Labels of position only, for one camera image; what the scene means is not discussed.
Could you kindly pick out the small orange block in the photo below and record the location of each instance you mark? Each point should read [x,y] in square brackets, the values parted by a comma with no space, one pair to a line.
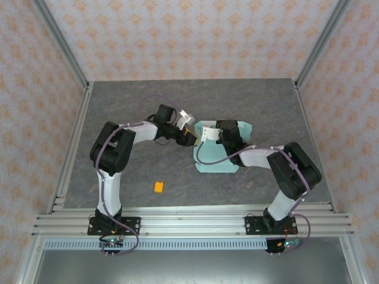
[159,187]

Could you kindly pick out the black right board mount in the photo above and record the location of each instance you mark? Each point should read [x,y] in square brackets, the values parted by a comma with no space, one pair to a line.
[271,247]

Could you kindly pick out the black board mount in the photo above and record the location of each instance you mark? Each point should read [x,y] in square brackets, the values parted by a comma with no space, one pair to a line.
[117,251]
[271,247]

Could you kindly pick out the aluminium frame post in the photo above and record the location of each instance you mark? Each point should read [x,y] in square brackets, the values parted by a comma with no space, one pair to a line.
[322,44]
[63,44]

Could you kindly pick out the aluminium lower frame rail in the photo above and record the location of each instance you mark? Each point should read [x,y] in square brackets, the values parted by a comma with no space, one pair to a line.
[352,260]
[29,260]

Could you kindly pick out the aluminium table side rail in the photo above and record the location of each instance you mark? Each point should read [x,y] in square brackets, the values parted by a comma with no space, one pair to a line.
[312,133]
[79,115]

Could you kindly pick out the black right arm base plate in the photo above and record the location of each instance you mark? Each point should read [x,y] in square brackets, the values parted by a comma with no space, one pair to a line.
[251,225]

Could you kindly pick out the grey metal sheet panel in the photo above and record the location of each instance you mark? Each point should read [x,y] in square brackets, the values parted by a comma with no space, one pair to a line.
[189,269]

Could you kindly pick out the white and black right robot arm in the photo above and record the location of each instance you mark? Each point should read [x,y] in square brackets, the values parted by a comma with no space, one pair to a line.
[281,204]

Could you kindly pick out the aluminium mounting rail beam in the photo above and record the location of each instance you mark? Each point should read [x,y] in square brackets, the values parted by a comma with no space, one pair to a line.
[192,225]

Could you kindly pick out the black left board mount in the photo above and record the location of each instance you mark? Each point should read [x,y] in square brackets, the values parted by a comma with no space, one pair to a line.
[117,251]

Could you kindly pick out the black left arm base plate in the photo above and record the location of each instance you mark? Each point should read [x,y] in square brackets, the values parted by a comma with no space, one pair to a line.
[133,225]

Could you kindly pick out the light teal paper box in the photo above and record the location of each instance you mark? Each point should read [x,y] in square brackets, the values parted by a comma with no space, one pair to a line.
[213,154]

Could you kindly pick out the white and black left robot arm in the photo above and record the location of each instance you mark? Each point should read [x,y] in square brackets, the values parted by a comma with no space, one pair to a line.
[109,189]

